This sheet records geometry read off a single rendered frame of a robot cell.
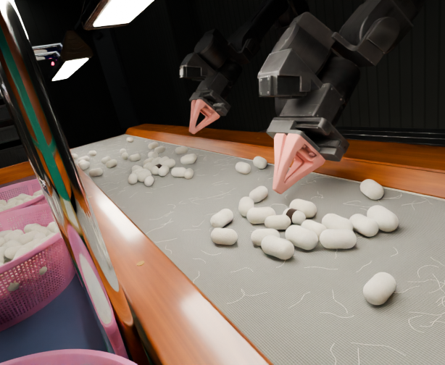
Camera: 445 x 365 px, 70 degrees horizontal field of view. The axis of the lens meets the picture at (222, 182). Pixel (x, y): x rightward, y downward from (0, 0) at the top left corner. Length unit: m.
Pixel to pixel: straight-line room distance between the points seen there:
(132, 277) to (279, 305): 0.14
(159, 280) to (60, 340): 0.19
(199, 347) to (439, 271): 0.21
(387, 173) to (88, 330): 0.44
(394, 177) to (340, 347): 0.29
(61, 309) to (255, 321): 0.31
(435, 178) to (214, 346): 0.34
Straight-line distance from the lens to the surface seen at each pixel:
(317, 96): 0.45
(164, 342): 0.25
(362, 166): 0.52
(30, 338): 0.50
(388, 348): 0.26
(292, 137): 0.43
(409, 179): 0.48
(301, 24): 0.48
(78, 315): 0.49
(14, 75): 0.21
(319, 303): 0.29
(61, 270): 0.54
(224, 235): 0.37
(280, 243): 0.33
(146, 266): 0.34
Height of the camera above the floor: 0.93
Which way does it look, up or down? 19 degrees down
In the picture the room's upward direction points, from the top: 12 degrees counter-clockwise
